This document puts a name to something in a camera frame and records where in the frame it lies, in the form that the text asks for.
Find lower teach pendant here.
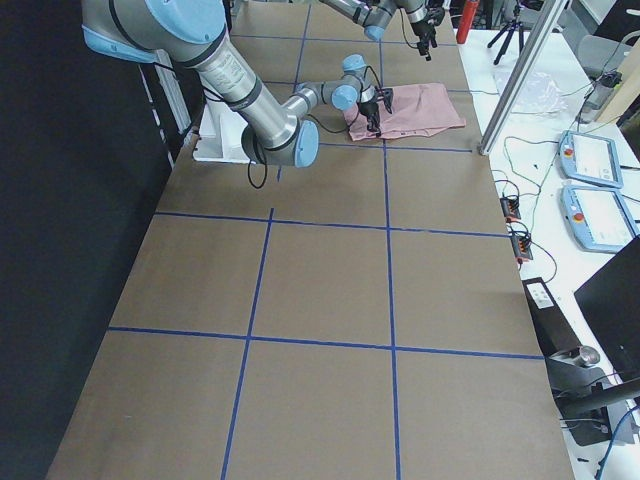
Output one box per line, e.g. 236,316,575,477
561,186,639,254

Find grey metal camera post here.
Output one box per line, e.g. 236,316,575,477
478,0,571,156

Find red cylinder bottle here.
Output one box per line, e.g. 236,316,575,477
456,0,479,44

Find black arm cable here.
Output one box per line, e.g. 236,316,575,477
397,4,421,51
246,64,384,190

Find upper teach pendant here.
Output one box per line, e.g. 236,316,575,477
558,130,624,189

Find teach pendant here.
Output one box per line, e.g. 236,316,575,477
561,186,639,254
558,130,624,189

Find upper orange black hub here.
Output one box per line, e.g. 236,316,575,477
499,195,521,223

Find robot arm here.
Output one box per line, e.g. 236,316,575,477
322,0,445,61
81,0,382,168

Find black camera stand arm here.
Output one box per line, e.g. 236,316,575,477
545,345,639,447

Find black cables at table edge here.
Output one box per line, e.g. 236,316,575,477
469,82,640,286

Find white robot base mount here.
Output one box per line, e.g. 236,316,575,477
193,101,249,164

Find orange black hub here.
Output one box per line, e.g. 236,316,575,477
507,223,533,265
499,195,521,223

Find black box with label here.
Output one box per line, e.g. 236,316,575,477
522,277,582,357

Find crumpled clear plastic bag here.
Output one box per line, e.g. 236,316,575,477
511,72,567,115

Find black tripod far table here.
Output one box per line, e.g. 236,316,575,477
487,0,525,65

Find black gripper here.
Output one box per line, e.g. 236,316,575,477
359,100,382,138
412,15,440,61

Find pink Snoopy t-shirt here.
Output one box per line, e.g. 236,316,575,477
344,83,466,141

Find lower orange black hub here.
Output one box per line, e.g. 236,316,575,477
507,223,533,265

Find black monitor corner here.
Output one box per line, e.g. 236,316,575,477
574,238,640,379

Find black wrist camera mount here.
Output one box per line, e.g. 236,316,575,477
376,87,394,114

